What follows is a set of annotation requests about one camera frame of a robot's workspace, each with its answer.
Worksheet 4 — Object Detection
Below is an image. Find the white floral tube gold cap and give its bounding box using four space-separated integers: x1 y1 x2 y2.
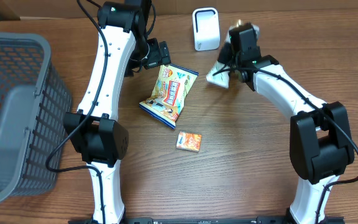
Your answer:
206 20 260 88

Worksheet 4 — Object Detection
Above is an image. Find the yellow snack bag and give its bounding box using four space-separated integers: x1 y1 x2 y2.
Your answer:
139 64 198 129

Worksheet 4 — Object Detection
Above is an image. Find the small orange box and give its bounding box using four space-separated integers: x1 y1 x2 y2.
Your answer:
176 131 202 152

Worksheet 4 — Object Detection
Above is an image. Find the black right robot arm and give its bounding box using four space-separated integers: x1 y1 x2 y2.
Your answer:
213 23 354 223

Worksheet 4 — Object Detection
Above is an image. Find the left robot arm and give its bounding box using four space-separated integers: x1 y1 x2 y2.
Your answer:
63 0 171 223

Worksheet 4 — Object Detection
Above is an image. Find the white barcode scanner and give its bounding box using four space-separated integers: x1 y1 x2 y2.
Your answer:
192 7 220 51

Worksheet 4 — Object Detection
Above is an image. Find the grey plastic shopping basket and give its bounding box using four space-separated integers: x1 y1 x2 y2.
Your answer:
0 32 72 202

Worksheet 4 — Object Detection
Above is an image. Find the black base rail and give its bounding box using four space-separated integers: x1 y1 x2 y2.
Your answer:
68 216 346 224

